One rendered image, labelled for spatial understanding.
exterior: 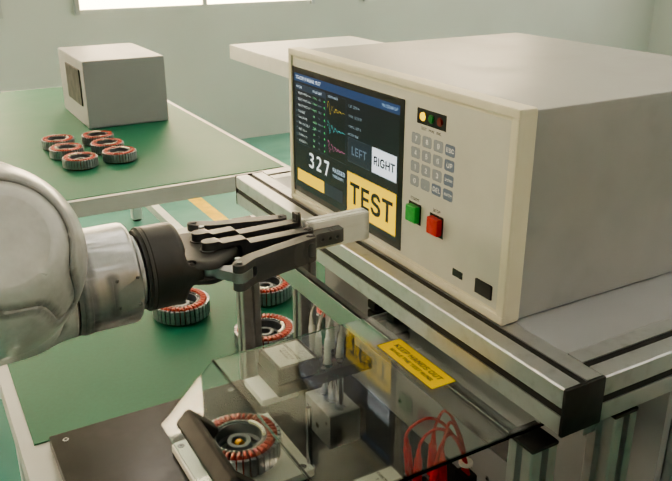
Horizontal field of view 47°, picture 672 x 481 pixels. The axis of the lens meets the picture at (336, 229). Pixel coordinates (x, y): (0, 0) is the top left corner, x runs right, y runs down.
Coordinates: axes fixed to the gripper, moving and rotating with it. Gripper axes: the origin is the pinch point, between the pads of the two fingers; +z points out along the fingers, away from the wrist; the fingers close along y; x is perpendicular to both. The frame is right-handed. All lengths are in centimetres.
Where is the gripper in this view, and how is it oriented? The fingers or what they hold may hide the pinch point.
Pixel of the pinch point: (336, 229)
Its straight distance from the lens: 76.6
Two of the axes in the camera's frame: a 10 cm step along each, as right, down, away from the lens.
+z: 8.7, -1.8, 4.6
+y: 5.0, 3.2, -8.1
